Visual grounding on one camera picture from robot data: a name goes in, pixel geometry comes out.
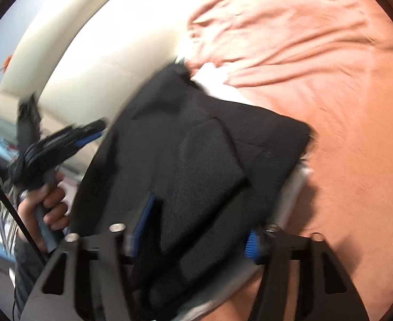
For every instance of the person's dark clothing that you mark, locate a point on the person's dark clothing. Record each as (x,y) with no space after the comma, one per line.
(29,274)

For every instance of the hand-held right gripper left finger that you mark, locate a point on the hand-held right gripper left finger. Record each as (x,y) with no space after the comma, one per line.
(143,220)

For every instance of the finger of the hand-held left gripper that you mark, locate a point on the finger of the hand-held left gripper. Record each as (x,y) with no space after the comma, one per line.
(89,139)
(94,125)

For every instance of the person's left hand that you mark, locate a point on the person's left hand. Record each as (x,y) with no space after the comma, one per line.
(27,210)

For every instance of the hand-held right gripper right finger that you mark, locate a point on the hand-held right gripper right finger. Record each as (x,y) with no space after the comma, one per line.
(251,244)

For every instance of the black pants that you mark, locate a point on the black pants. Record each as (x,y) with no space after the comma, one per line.
(183,140)

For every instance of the brown bed sheet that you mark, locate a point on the brown bed sheet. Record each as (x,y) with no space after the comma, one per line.
(316,73)

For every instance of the white folded cloth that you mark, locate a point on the white folded cloth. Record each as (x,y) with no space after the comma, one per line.
(295,190)

